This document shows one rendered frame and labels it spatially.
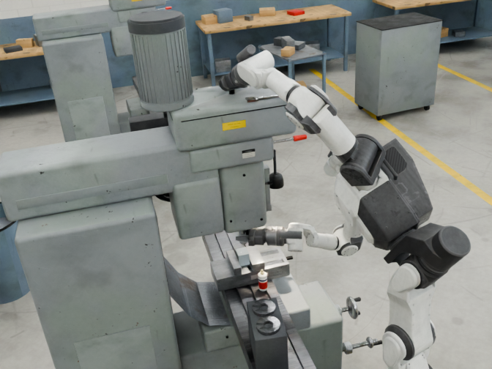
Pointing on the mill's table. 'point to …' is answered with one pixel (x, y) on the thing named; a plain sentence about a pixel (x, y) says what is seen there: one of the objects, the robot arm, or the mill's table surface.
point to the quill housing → (243, 197)
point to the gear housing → (231, 154)
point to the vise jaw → (256, 262)
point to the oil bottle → (263, 280)
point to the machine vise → (236, 278)
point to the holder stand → (267, 334)
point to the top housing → (228, 118)
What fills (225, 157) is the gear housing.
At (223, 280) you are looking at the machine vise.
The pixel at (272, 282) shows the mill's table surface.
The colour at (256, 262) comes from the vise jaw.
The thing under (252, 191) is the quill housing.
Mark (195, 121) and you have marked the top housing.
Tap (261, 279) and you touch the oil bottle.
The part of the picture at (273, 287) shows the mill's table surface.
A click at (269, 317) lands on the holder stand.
